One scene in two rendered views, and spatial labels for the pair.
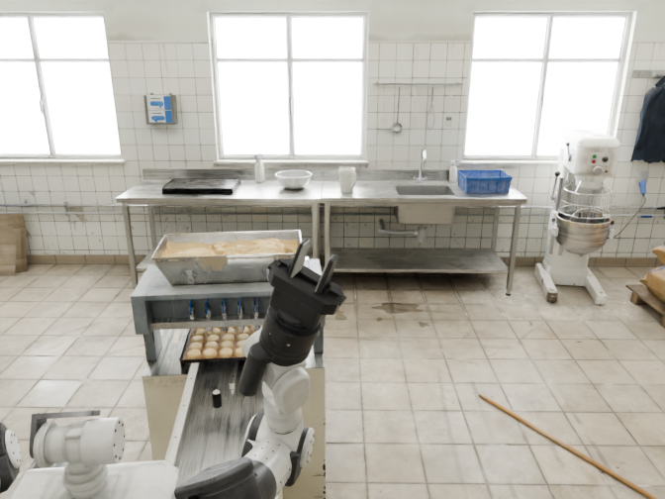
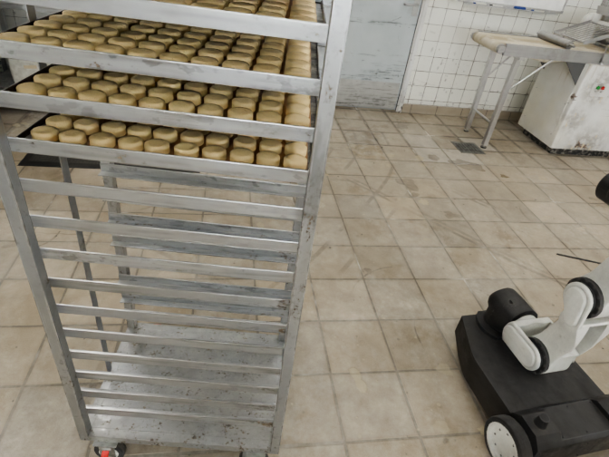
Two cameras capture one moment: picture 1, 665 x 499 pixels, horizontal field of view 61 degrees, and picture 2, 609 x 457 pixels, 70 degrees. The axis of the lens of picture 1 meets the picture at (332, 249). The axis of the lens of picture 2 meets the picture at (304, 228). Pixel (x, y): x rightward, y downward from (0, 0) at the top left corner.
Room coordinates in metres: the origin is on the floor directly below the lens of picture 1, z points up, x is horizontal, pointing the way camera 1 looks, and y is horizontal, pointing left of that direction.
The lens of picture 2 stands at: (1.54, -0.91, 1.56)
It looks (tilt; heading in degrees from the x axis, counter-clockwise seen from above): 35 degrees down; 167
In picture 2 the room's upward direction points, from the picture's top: 8 degrees clockwise
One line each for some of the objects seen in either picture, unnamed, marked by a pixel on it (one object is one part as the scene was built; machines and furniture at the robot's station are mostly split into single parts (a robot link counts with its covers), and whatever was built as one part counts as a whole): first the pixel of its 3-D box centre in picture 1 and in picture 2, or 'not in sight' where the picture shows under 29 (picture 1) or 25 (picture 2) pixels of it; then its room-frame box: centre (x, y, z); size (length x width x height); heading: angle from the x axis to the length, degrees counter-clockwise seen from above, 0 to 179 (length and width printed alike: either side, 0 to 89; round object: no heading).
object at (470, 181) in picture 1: (483, 181); not in sight; (4.82, -1.33, 0.95); 0.40 x 0.30 x 0.14; 92
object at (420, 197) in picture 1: (322, 218); not in sight; (4.84, 0.09, 0.61); 3.40 x 0.70 x 1.22; 89
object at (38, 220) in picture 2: not in sight; (169, 230); (0.72, -1.03, 0.96); 0.64 x 0.03 x 0.03; 81
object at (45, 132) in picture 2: not in sight; (45, 134); (0.64, -1.27, 1.14); 0.05 x 0.05 x 0.02
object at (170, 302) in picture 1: (235, 314); not in sight; (2.08, 0.40, 1.01); 0.72 x 0.33 x 0.34; 95
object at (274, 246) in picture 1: (231, 253); not in sight; (2.08, 0.40, 1.28); 0.54 x 0.27 x 0.06; 95
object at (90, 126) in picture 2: not in sight; (86, 126); (0.59, -1.20, 1.14); 0.05 x 0.05 x 0.02
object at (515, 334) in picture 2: not in sight; (538, 344); (0.54, 0.36, 0.28); 0.21 x 0.20 x 0.13; 6
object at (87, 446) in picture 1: (84, 449); not in sight; (0.68, 0.37, 1.47); 0.10 x 0.07 x 0.09; 96
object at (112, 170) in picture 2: not in sight; (204, 180); (0.34, -0.96, 0.87); 0.64 x 0.03 x 0.03; 81
